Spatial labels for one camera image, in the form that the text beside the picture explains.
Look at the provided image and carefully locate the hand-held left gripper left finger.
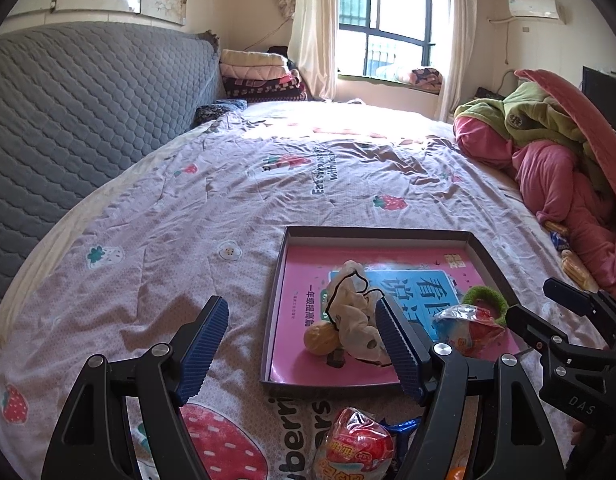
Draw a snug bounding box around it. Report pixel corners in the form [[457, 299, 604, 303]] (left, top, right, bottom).
[[40, 295, 230, 480]]

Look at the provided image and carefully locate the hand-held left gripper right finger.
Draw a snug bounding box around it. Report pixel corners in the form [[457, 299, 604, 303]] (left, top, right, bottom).
[[374, 296, 571, 480]]

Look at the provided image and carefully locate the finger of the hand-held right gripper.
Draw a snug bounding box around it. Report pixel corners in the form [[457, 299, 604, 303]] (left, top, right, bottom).
[[543, 277, 611, 322], [505, 304, 573, 357]]

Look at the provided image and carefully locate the white pouch with black trim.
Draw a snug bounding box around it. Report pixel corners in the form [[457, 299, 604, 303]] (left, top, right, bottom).
[[324, 260, 396, 367]]

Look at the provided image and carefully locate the red egg toy packet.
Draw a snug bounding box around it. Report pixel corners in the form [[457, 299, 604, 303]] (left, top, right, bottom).
[[432, 304, 506, 358]]

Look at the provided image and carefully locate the green fuzzy hair band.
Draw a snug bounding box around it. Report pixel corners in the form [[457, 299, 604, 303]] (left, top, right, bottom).
[[462, 285, 509, 326]]

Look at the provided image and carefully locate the tan walnut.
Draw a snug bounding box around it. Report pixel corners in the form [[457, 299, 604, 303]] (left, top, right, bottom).
[[303, 323, 339, 357]]

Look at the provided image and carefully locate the blue cookie packet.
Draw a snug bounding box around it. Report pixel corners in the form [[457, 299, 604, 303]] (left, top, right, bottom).
[[383, 417, 424, 466]]

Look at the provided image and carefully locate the blue egg toy packet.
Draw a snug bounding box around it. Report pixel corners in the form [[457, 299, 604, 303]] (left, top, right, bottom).
[[313, 406, 395, 480]]

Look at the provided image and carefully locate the dark grey shallow cardboard box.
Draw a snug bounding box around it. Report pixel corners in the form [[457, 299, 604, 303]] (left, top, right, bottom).
[[259, 226, 526, 390]]

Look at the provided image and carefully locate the yellow snack packet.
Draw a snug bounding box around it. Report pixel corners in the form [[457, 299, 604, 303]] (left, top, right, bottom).
[[560, 249, 596, 288]]

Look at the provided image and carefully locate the pink book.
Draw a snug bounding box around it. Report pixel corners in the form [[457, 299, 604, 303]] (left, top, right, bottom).
[[270, 246, 521, 386]]

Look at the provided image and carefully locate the pink quilt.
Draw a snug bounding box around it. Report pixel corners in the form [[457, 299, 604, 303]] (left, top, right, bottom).
[[453, 115, 616, 306]]

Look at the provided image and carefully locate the salmon quilted mat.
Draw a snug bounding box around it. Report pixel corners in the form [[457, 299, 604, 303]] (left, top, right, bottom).
[[514, 68, 616, 233]]

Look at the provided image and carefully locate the green blanket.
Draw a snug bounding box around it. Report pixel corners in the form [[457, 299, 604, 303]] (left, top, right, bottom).
[[455, 81, 616, 196]]

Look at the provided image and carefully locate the black screen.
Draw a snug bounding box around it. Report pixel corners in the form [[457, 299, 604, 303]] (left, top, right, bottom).
[[582, 66, 616, 141]]

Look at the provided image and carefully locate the dark patterned pillow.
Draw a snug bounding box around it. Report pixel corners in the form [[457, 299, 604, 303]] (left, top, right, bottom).
[[194, 100, 249, 126]]

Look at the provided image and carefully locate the folded patterned cloth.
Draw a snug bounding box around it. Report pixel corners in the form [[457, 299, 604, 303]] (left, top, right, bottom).
[[395, 66, 443, 92]]

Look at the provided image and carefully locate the grey quilted headboard cover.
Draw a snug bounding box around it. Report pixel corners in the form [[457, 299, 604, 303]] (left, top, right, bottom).
[[0, 21, 226, 331]]

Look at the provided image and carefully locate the stack of folded blankets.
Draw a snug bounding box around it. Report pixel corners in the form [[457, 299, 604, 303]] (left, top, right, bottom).
[[219, 49, 309, 103]]

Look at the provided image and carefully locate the cream curtain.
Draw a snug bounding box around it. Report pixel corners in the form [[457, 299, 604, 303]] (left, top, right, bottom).
[[279, 0, 341, 102], [435, 0, 476, 123]]

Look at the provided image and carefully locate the white air conditioner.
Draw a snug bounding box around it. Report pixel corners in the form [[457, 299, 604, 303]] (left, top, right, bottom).
[[507, 0, 566, 24]]

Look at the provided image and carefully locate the dark framed window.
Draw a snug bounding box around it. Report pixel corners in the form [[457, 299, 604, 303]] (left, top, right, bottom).
[[338, 0, 449, 83]]

